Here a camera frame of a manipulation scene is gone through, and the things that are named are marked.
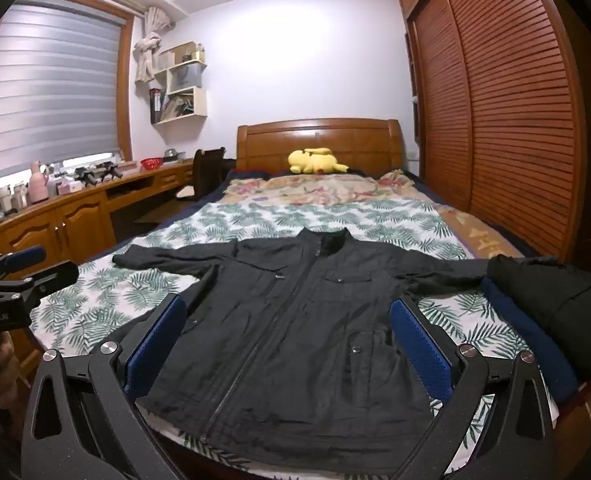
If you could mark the brown patterned blanket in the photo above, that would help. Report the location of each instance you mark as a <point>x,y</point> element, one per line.
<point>480,235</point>

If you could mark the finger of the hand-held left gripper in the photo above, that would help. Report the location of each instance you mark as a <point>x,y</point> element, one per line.
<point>20,258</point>
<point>50,274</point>

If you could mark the folded black garment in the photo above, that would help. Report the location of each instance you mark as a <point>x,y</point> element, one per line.
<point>550,300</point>

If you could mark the wooden window frame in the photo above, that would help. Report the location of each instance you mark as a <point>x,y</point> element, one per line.
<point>124,85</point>

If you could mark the black jacket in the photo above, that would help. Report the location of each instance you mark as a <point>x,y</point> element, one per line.
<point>285,335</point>

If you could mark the grey window blind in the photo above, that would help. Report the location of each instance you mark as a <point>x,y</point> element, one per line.
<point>50,85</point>

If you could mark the row of books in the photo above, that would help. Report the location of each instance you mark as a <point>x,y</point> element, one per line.
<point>173,107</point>

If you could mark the dark chair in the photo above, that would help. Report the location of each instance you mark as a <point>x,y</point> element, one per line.
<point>208,170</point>

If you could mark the folded navy garment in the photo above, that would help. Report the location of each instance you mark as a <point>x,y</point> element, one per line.
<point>525,345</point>

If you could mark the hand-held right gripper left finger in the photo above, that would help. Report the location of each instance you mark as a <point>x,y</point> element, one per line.
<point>155,342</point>

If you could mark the white wall shelf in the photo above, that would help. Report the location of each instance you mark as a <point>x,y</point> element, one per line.
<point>195,105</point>

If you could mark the yellow plush toy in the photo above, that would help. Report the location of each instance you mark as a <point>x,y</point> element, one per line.
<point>318,161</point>

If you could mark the wooden louvred wardrobe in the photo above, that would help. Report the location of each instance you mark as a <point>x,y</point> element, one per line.
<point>500,110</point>

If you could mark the black desk gadget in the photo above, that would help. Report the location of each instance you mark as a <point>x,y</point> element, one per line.
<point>95,172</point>

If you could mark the red basket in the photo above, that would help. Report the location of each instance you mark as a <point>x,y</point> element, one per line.
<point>150,163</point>

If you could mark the leaf print blanket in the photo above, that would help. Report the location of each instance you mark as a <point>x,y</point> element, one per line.
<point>100,300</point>

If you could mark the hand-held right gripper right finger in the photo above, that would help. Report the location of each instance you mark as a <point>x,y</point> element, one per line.
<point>420,347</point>

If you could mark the person's left hand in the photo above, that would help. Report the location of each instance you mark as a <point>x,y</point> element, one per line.
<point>7,365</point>

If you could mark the tied beige curtain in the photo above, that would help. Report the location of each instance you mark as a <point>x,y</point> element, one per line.
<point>148,45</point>

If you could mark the wooden bed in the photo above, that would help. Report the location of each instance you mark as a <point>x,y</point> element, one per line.
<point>325,135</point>

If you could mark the wooden desk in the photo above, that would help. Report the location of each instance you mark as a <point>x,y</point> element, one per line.
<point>75,215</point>

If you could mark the pink bottle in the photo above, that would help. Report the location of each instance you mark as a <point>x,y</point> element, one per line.
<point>37,187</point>

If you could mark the metal pot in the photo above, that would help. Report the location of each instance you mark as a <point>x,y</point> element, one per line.
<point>174,156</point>

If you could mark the floral quilt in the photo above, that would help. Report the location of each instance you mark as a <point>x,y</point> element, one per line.
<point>325,187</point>

